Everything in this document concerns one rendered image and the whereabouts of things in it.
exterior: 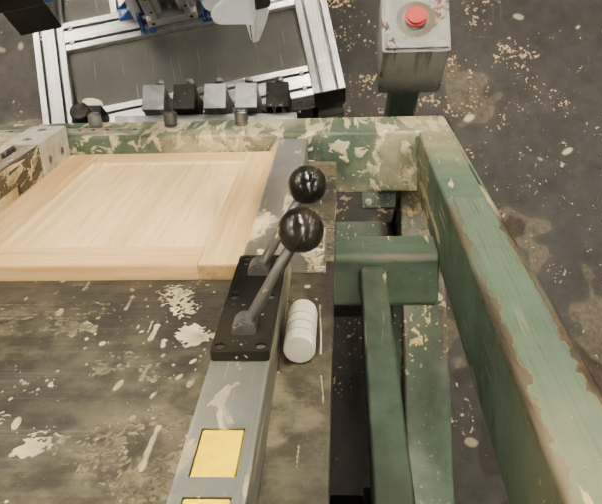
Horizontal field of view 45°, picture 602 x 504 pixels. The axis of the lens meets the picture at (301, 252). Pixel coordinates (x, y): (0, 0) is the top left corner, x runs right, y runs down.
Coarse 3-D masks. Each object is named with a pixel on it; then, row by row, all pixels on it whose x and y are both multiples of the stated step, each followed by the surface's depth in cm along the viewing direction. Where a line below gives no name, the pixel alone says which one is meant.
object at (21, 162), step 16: (32, 128) 127; (48, 128) 127; (64, 128) 128; (16, 144) 117; (32, 144) 117; (48, 144) 121; (64, 144) 128; (0, 160) 112; (16, 160) 109; (32, 160) 115; (48, 160) 121; (64, 160) 127; (0, 176) 104; (16, 176) 109; (32, 176) 114; (0, 192) 104
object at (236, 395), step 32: (288, 160) 115; (288, 192) 101; (256, 224) 90; (288, 288) 81; (224, 384) 57; (256, 384) 57; (224, 416) 54; (256, 416) 53; (192, 448) 50; (256, 448) 51; (192, 480) 47; (224, 480) 47; (256, 480) 51
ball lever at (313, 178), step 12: (300, 168) 70; (312, 168) 70; (288, 180) 70; (300, 180) 69; (312, 180) 69; (324, 180) 70; (300, 192) 69; (312, 192) 69; (324, 192) 70; (300, 204) 71; (276, 240) 73; (264, 252) 74; (252, 264) 74; (264, 264) 74
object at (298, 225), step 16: (304, 208) 59; (288, 224) 58; (304, 224) 58; (320, 224) 59; (288, 240) 59; (304, 240) 58; (320, 240) 59; (288, 256) 60; (272, 272) 61; (272, 288) 62; (256, 304) 62; (240, 320) 63; (256, 320) 64
